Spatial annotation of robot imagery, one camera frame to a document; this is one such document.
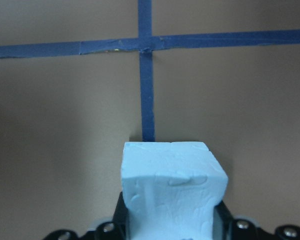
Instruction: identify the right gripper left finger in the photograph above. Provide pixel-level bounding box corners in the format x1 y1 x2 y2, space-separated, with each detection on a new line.
45 192 127 240

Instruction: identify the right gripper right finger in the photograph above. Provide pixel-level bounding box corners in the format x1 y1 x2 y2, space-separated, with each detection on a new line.
212 202 300 240

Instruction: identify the light blue block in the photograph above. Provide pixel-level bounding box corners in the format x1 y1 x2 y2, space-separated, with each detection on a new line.
121 141 228 240

